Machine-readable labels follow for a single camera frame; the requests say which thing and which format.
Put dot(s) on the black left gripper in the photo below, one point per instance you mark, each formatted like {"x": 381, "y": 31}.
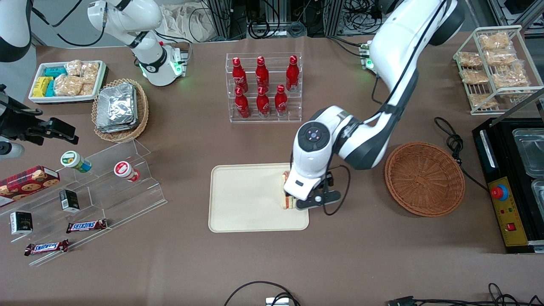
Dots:
{"x": 330, "y": 181}

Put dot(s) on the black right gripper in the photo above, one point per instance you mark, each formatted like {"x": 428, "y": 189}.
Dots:
{"x": 20, "y": 126}

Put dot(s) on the triangular sandwich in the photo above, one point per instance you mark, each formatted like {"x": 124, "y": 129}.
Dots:
{"x": 289, "y": 205}

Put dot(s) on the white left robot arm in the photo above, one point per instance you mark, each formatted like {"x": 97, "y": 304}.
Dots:
{"x": 403, "y": 51}

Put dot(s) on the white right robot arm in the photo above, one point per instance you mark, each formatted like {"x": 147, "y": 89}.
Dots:
{"x": 127, "y": 17}

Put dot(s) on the white rectangular snack tray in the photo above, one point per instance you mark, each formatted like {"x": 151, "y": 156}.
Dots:
{"x": 63, "y": 99}

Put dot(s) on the cream plastic tray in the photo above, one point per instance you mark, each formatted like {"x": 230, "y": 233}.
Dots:
{"x": 246, "y": 199}

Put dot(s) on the oval tan wicker basket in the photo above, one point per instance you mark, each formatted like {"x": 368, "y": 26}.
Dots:
{"x": 143, "y": 111}

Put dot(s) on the round brown wicker basket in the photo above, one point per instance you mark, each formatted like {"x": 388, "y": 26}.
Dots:
{"x": 425, "y": 178}

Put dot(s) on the green-lid white cup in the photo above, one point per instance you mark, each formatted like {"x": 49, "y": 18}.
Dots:
{"x": 74, "y": 160}

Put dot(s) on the teal snack packet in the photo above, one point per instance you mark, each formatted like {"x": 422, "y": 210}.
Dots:
{"x": 51, "y": 89}
{"x": 55, "y": 71}

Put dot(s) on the clear bag of rice crackers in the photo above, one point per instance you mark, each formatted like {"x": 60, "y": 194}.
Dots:
{"x": 87, "y": 89}
{"x": 73, "y": 68}
{"x": 68, "y": 85}
{"x": 90, "y": 72}

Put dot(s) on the yellow snack packet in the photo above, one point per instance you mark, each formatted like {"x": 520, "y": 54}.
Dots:
{"x": 42, "y": 86}

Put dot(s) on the silver foil pack stack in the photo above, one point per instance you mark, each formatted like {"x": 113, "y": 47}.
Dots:
{"x": 117, "y": 108}

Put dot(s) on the red tartan cookie box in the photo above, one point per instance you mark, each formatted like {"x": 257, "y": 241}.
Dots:
{"x": 25, "y": 183}

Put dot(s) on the small black box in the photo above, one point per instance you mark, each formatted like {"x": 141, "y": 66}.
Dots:
{"x": 21, "y": 223}
{"x": 69, "y": 200}

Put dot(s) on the red-lid white cup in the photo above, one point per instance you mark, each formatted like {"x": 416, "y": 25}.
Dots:
{"x": 124, "y": 170}

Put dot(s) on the red cola bottle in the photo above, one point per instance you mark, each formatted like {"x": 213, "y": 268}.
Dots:
{"x": 242, "y": 106}
{"x": 281, "y": 104}
{"x": 263, "y": 105}
{"x": 239, "y": 77}
{"x": 262, "y": 76}
{"x": 292, "y": 76}

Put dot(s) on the Snickers chocolate bar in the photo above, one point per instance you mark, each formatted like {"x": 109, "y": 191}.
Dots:
{"x": 46, "y": 247}
{"x": 87, "y": 225}

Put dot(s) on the clear acrylic stepped shelf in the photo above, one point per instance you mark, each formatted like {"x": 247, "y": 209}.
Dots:
{"x": 127, "y": 204}

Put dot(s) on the clear acrylic bottle rack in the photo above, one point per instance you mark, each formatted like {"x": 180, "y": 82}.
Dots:
{"x": 276, "y": 70}

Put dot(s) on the small silver device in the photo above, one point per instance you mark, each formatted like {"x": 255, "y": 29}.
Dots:
{"x": 276, "y": 302}

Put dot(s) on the beige cloth bag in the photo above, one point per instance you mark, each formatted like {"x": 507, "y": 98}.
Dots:
{"x": 187, "y": 23}

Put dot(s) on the clear bag of fried snacks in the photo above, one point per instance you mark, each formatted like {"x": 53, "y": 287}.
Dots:
{"x": 475, "y": 76}
{"x": 469, "y": 59}
{"x": 495, "y": 41}
{"x": 501, "y": 57}
{"x": 510, "y": 77}
{"x": 482, "y": 100}

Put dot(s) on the black appliance with yellow panel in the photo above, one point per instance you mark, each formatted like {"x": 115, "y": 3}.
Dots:
{"x": 508, "y": 212}

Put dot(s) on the metal equipment rack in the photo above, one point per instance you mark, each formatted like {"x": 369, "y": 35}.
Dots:
{"x": 221, "y": 17}

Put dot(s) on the clear plastic container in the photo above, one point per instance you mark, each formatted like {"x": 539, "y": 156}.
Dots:
{"x": 531, "y": 153}
{"x": 539, "y": 195}

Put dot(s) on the grey metal bar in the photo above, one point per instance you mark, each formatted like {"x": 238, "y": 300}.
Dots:
{"x": 522, "y": 101}

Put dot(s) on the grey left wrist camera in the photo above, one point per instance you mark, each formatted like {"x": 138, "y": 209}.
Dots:
{"x": 329, "y": 198}

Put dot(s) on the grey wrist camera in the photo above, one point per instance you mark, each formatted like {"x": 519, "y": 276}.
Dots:
{"x": 329, "y": 198}
{"x": 10, "y": 150}

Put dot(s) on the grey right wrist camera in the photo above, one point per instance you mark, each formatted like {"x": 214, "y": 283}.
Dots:
{"x": 10, "y": 150}

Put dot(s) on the aluminium frame rail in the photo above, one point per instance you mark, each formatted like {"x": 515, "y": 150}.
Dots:
{"x": 527, "y": 19}

